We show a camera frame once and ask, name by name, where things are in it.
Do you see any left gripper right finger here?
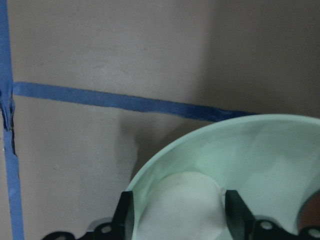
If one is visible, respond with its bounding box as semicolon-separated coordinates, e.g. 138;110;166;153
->
224;190;257;240

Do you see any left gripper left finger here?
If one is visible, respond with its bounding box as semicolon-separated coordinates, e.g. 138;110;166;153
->
111;191;135;240

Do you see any white steamed bun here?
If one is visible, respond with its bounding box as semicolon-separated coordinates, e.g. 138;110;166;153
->
135;172;226;240

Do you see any light green plate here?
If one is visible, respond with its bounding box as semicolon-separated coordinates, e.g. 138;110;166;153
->
127;114;320;240

